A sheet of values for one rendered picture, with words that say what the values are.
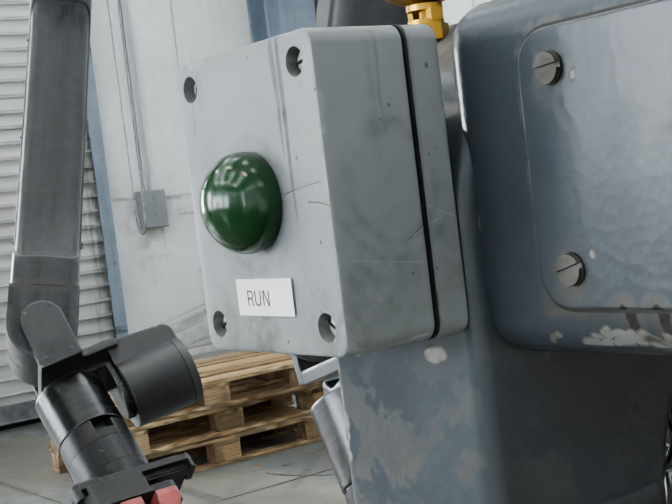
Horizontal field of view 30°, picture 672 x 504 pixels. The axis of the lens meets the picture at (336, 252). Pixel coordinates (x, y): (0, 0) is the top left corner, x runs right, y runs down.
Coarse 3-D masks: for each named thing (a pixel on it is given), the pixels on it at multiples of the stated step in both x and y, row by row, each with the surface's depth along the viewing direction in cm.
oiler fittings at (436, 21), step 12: (396, 0) 42; (408, 0) 41; (420, 0) 41; (432, 0) 42; (444, 0) 42; (408, 12) 42; (420, 12) 42; (432, 12) 42; (408, 24) 42; (432, 24) 42; (444, 24) 42; (444, 36) 42
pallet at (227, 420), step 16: (272, 384) 669; (288, 384) 658; (256, 400) 623; (272, 400) 669; (288, 400) 675; (304, 400) 643; (192, 416) 601; (208, 416) 617; (224, 416) 612; (240, 416) 617; (272, 416) 636; (288, 416) 634; (144, 432) 585; (160, 432) 630; (176, 432) 634; (208, 432) 613; (224, 432) 611; (144, 448) 585; (160, 448) 590
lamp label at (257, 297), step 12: (240, 288) 38; (252, 288) 37; (264, 288) 37; (276, 288) 36; (288, 288) 36; (240, 300) 38; (252, 300) 37; (264, 300) 37; (276, 300) 36; (288, 300) 36; (240, 312) 38; (252, 312) 37; (264, 312) 37; (276, 312) 36; (288, 312) 36
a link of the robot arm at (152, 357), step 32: (32, 320) 100; (64, 320) 101; (32, 352) 100; (64, 352) 100; (96, 352) 102; (128, 352) 103; (160, 352) 103; (128, 384) 101; (160, 384) 102; (192, 384) 103; (160, 416) 103
